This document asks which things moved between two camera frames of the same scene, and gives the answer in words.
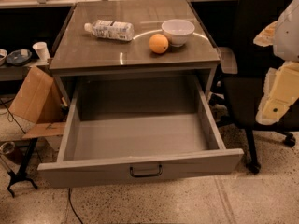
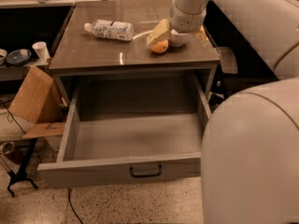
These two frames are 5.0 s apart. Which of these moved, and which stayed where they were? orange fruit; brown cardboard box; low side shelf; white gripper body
Moved: white gripper body
Stayed: low side shelf; brown cardboard box; orange fruit
